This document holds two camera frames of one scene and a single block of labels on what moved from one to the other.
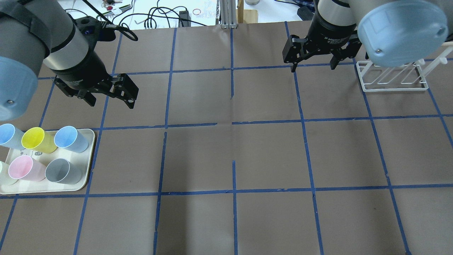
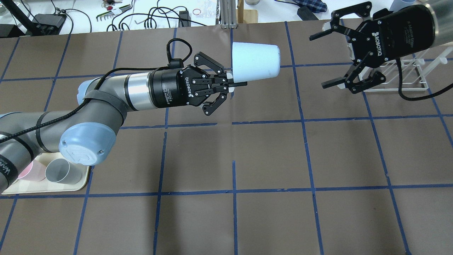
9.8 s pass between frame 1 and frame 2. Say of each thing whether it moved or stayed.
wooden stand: stayed
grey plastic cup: stayed
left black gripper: moved
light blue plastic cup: moved
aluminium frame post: stayed
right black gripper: moved
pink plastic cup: stayed
